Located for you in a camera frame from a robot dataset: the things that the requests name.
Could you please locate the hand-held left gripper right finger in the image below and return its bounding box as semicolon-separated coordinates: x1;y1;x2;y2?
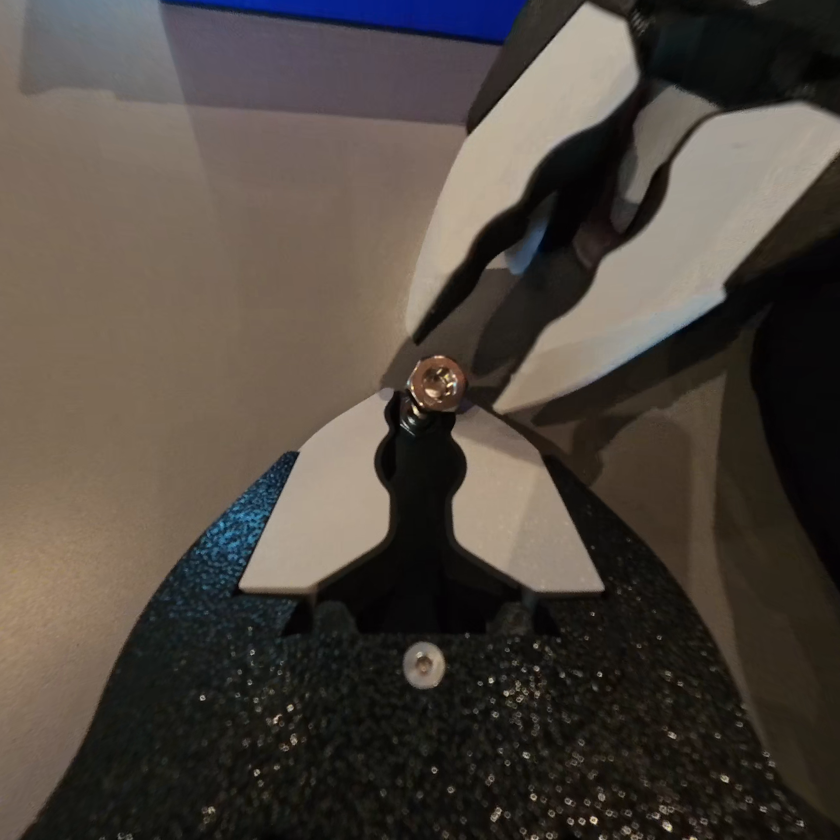
448;399;606;599

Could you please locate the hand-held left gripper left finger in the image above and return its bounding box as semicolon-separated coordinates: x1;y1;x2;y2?
238;387;399;599

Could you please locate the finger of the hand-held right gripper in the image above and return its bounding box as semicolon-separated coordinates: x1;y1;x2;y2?
491;97;840;416
406;0;644;347

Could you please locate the silver hex bolt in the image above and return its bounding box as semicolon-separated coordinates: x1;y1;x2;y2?
399;392;441;437

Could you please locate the silver hex nut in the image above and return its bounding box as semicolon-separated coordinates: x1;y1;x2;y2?
407;356;468;413

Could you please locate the person's right forearm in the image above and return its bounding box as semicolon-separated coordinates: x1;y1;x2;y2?
722;226;840;565

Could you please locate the person's right hand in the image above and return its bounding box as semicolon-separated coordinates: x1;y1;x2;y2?
571;197;631;263

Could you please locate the blue plastic bin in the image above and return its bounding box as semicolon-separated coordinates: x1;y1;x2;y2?
159;0;521;46

